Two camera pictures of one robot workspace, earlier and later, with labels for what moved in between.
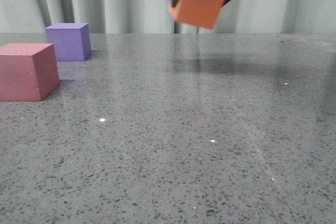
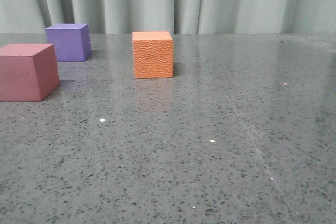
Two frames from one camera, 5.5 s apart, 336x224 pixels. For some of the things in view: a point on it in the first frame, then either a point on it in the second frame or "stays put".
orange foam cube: [199, 1] → [153, 54]
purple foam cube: [71, 41] stays put
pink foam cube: [28, 71] stays put
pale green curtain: [139, 2] stays put
